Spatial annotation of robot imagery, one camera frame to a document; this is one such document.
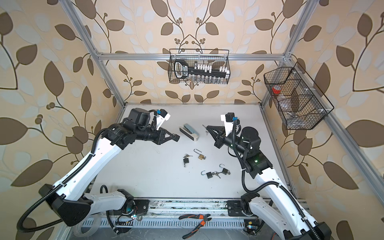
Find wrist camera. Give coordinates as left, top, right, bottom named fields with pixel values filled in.
left=221, top=113, right=238, bottom=133
left=155, top=109, right=171, bottom=131

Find back wire basket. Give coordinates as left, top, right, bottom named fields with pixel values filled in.
left=168, top=48, right=231, bottom=85

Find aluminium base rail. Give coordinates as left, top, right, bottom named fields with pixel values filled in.
left=110, top=198, right=261, bottom=230

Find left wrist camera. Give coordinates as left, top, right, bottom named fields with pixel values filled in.
left=155, top=109, right=171, bottom=131

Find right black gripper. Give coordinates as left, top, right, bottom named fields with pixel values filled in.
left=207, top=125, right=248, bottom=158

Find black padlock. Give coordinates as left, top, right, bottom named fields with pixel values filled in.
left=219, top=164, right=231, bottom=175
left=183, top=158, right=189, bottom=167
left=201, top=171, right=214, bottom=179

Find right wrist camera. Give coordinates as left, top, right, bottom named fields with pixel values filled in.
left=221, top=113, right=238, bottom=133

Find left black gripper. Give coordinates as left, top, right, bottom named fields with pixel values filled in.
left=134, top=125, right=176, bottom=145

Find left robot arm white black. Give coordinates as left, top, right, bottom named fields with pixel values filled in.
left=17, top=108, right=180, bottom=233

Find keys between black padlocks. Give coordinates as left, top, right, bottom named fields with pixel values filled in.
left=214, top=172, right=221, bottom=179

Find brass padlock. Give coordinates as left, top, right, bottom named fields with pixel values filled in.
left=194, top=149, right=206, bottom=160

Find orange black pliers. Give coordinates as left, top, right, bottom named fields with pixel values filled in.
left=178, top=213, right=212, bottom=240

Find wire basket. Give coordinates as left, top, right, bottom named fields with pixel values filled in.
left=168, top=48, right=231, bottom=85
left=264, top=63, right=334, bottom=130

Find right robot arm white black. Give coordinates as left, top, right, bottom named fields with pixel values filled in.
left=206, top=124, right=332, bottom=240

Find right wire basket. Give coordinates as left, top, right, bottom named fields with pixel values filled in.
left=264, top=63, right=334, bottom=130

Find black socket tool set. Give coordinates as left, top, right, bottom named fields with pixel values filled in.
left=173, top=60, right=231, bottom=80

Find clear tape roll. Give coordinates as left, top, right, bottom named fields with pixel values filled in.
left=73, top=214, right=102, bottom=238

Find red capped item in basket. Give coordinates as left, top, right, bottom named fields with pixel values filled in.
left=272, top=85, right=282, bottom=96

